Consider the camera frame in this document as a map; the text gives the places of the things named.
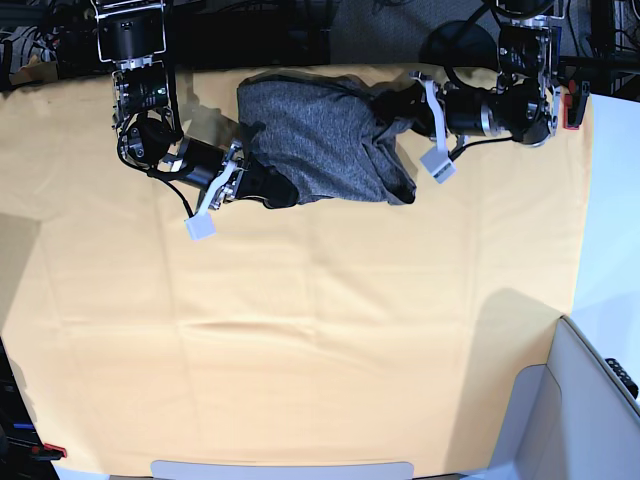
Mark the black round chair base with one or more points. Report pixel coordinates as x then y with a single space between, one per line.
476 48

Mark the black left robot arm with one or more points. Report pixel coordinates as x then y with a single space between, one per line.
501 66

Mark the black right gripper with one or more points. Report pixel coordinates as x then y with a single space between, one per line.
244 178

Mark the yellow table cloth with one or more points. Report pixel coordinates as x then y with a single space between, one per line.
333 333

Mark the red clamp at table edge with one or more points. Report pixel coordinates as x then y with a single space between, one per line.
575 103

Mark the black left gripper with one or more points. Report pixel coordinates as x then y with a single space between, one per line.
408 104

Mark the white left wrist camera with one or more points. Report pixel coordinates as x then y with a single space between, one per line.
436 161

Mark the red black clamp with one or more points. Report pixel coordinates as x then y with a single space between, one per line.
47 452

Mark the grey long-sleeve T-shirt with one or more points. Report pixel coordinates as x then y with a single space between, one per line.
325 135

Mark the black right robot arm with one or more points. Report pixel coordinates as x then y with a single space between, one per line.
132 36

